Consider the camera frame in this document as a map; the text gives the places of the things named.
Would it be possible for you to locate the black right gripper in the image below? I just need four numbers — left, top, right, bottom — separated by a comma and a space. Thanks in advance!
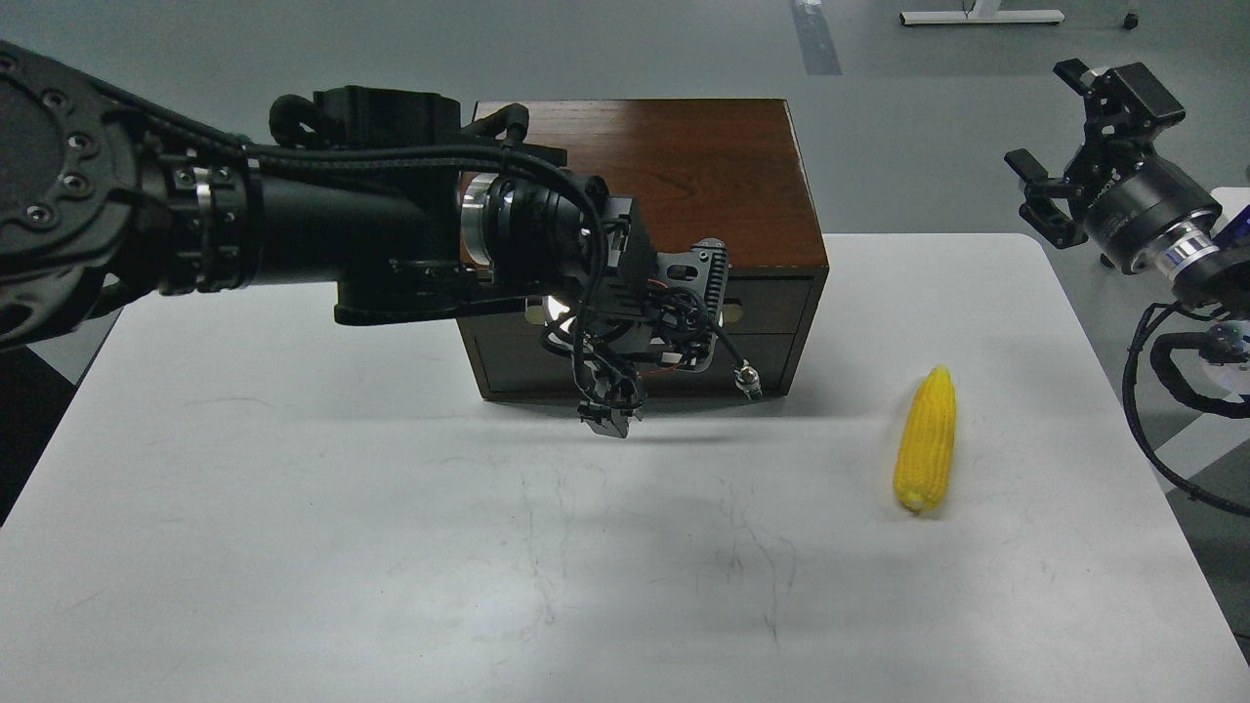
1004, 59, 1223, 275

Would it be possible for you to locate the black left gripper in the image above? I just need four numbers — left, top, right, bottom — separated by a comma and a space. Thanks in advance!
543, 195, 764, 439

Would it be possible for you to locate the drawer with white handle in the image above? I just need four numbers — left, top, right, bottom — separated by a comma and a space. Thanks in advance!
458, 276, 818, 400

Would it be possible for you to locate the yellow corn cob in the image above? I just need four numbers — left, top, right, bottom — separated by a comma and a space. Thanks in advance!
893, 365, 958, 515

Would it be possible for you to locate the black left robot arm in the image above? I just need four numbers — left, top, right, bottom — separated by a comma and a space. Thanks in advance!
1, 43, 764, 437

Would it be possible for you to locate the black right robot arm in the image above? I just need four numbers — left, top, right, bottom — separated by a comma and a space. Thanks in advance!
1004, 59, 1248, 315

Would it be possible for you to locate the dark wooden drawer cabinet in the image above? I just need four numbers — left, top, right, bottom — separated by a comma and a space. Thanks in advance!
455, 98, 830, 402

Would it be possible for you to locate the white table leg base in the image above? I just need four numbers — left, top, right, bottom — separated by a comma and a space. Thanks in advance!
898, 1, 1066, 28

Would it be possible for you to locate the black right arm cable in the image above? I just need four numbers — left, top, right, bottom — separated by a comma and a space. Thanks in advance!
1120, 301, 1250, 517

